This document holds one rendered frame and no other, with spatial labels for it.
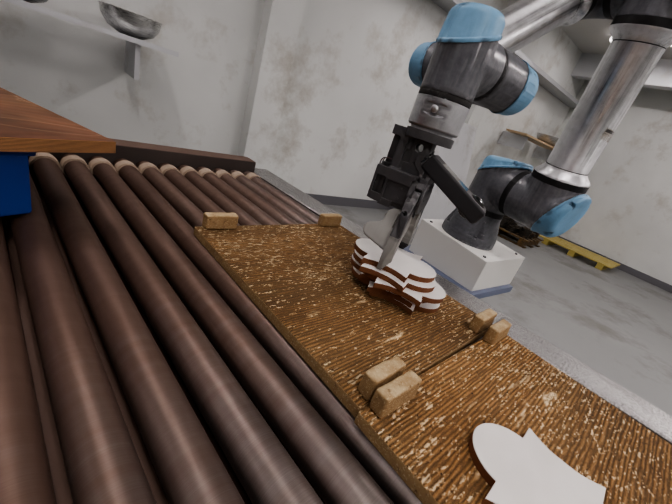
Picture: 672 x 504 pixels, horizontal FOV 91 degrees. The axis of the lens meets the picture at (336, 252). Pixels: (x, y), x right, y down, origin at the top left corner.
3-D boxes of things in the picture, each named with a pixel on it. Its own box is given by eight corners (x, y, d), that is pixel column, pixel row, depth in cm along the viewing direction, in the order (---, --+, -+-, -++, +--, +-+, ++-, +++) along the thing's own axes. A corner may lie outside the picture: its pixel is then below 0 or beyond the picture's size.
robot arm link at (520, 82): (494, 60, 57) (455, 35, 51) (555, 71, 49) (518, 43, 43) (471, 107, 60) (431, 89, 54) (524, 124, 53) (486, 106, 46)
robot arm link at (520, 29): (596, -65, 66) (399, 39, 58) (660, -72, 59) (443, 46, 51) (582, 3, 74) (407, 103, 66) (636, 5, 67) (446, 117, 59)
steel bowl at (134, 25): (155, 44, 248) (156, 24, 243) (166, 48, 224) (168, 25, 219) (95, 24, 225) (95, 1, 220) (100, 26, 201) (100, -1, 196)
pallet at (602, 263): (618, 270, 632) (622, 265, 627) (606, 273, 575) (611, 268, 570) (550, 239, 719) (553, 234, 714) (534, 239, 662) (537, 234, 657)
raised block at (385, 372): (388, 370, 38) (397, 352, 37) (401, 382, 37) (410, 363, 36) (354, 389, 34) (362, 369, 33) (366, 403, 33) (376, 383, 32)
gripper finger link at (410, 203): (389, 240, 51) (414, 191, 52) (400, 245, 51) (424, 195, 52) (387, 231, 47) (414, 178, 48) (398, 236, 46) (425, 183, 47)
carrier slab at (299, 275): (336, 228, 82) (338, 223, 81) (489, 332, 57) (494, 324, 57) (192, 234, 57) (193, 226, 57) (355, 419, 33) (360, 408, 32)
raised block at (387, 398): (402, 385, 37) (411, 367, 36) (415, 398, 36) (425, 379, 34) (365, 407, 32) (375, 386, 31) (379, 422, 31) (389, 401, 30)
